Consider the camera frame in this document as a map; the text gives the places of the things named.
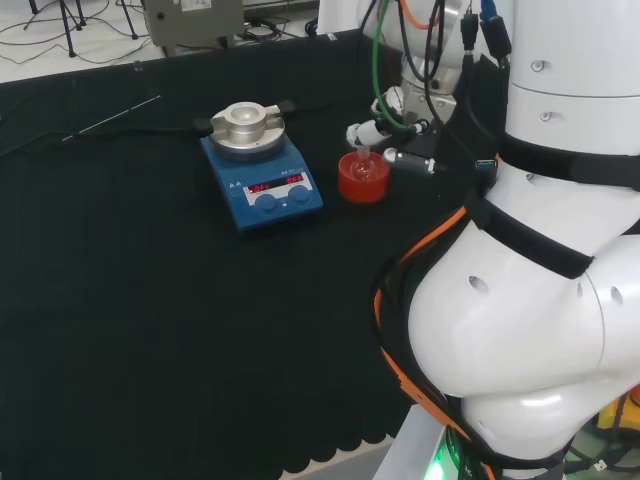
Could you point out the yellow stop button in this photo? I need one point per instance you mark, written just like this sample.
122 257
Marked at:
613 418

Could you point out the black bench cloth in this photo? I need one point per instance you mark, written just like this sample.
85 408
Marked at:
175 310

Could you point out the grey metal box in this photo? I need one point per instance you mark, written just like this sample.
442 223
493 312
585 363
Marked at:
195 22

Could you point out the black tripod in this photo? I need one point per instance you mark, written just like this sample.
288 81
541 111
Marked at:
70 20

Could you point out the clear glass round-bottom flask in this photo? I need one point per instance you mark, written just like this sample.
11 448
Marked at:
364 168

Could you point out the heater with blue base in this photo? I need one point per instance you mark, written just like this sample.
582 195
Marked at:
272 212

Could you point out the grey metal base plate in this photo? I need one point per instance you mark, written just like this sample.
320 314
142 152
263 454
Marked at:
411 450

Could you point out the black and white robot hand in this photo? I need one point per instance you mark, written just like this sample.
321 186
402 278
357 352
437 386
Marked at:
420 145

